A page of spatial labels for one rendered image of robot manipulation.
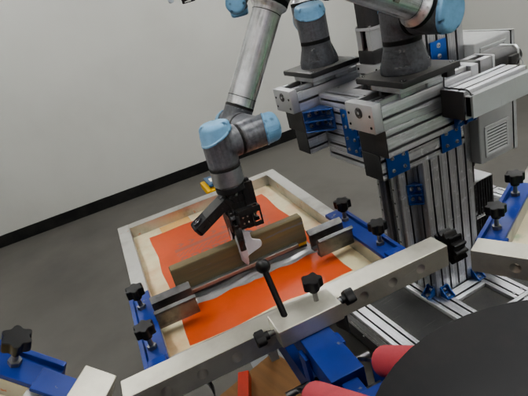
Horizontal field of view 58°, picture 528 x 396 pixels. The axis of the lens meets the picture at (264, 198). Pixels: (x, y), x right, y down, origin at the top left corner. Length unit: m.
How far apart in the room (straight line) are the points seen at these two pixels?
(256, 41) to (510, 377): 1.00
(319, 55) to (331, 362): 1.33
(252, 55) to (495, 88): 0.74
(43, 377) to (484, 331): 0.62
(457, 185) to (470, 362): 1.67
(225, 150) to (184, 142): 3.77
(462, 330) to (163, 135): 4.47
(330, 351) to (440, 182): 1.25
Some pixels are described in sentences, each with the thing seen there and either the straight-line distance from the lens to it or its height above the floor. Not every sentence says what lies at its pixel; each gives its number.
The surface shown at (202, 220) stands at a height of 1.14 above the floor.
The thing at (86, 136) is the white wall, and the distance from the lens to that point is 4.72.
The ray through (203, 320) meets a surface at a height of 0.95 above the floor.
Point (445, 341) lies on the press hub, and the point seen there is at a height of 1.32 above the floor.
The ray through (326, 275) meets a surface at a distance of 1.16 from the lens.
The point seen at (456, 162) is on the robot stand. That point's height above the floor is 0.79.
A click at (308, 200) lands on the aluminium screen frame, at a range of 1.44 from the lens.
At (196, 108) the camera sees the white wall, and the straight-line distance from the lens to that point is 4.81.
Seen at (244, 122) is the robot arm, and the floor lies 1.33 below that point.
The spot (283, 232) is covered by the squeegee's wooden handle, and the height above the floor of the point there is 1.03.
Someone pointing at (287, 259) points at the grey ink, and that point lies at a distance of 1.24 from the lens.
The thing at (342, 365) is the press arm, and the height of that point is 1.04.
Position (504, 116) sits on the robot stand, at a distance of 2.09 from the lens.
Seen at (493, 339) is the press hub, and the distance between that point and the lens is 0.43.
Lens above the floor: 1.61
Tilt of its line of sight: 24 degrees down
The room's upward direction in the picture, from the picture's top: 15 degrees counter-clockwise
